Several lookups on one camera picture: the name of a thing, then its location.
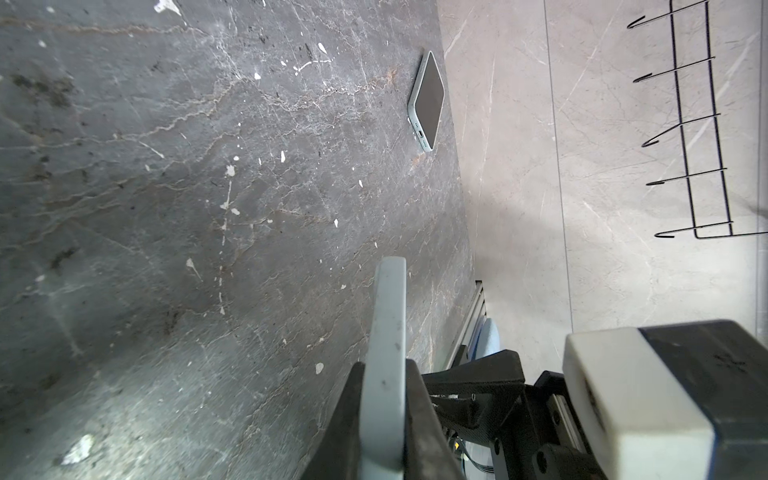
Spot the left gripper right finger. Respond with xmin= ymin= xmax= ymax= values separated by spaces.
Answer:
xmin=404 ymin=359 xmax=464 ymax=480

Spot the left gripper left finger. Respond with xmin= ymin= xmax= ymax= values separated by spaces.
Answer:
xmin=300 ymin=362 xmax=365 ymax=480

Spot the phone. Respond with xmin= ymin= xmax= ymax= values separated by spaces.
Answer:
xmin=407 ymin=51 xmax=445 ymax=152
xmin=358 ymin=257 xmax=407 ymax=479

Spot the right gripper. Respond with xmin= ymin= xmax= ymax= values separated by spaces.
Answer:
xmin=422 ymin=350 xmax=606 ymax=479

